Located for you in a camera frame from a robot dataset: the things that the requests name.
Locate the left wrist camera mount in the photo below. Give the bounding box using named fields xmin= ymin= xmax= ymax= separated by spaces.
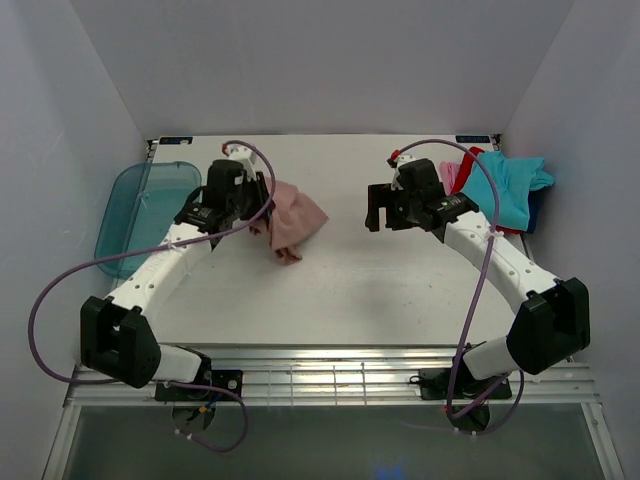
xmin=222 ymin=142 xmax=257 ymax=177

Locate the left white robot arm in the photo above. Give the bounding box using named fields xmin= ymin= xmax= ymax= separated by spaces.
xmin=80 ymin=154 xmax=271 ymax=400

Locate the dusty pink t shirt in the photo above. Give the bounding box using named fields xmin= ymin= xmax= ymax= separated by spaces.
xmin=249 ymin=180 xmax=329 ymax=265

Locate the dark blue folded t shirt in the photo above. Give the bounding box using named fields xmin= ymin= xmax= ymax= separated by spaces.
xmin=524 ymin=189 xmax=545 ymax=234

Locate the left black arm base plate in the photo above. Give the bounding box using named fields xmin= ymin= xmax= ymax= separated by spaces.
xmin=154 ymin=369 xmax=243 ymax=403

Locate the red folded t shirt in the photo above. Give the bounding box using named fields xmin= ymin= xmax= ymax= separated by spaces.
xmin=449 ymin=145 xmax=521 ymax=236

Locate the aluminium rail frame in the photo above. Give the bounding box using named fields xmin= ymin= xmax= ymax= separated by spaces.
xmin=45 ymin=347 xmax=625 ymax=479

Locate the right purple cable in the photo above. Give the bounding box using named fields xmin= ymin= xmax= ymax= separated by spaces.
xmin=394 ymin=138 xmax=526 ymax=436

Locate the teal plastic tray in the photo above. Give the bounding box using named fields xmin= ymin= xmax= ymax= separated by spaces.
xmin=94 ymin=161 xmax=202 ymax=258

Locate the cyan folded t shirt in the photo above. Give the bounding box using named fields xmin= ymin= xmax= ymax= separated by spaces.
xmin=461 ymin=151 xmax=555 ymax=232

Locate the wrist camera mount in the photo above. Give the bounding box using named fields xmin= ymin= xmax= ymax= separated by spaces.
xmin=387 ymin=150 xmax=416 ymax=190
xmin=222 ymin=142 xmax=257 ymax=177

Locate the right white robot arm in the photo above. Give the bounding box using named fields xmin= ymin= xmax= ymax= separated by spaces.
xmin=365 ymin=155 xmax=591 ymax=397

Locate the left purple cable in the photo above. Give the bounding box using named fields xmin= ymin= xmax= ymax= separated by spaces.
xmin=27 ymin=139 xmax=277 ymax=453

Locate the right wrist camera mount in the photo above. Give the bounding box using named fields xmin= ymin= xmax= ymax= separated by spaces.
xmin=387 ymin=150 xmax=416 ymax=190

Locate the light pink folded t shirt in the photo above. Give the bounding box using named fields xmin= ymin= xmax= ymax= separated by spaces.
xmin=439 ymin=161 xmax=460 ymax=195

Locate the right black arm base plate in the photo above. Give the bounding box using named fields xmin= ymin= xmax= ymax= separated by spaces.
xmin=417 ymin=367 xmax=513 ymax=401

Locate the purple cable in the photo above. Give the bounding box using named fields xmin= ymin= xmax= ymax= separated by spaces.
xmin=27 ymin=139 xmax=277 ymax=453
xmin=394 ymin=138 xmax=526 ymax=436

